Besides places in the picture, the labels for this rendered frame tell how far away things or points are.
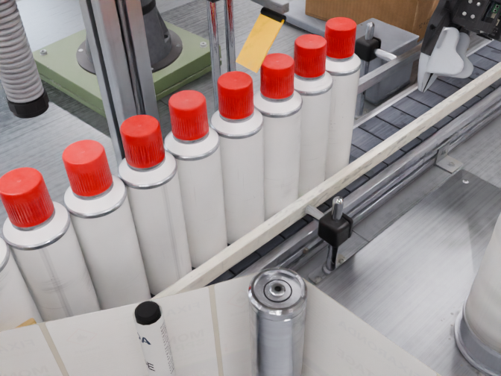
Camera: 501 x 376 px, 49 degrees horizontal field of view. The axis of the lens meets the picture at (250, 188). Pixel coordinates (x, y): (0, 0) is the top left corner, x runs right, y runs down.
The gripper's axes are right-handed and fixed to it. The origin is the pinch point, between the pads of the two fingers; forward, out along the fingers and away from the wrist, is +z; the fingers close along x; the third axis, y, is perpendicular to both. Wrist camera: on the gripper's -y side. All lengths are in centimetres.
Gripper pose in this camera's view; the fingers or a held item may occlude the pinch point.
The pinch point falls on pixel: (420, 80)
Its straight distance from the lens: 83.2
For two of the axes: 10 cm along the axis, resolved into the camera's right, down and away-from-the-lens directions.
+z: -3.5, 8.8, 3.3
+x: 6.5, -0.3, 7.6
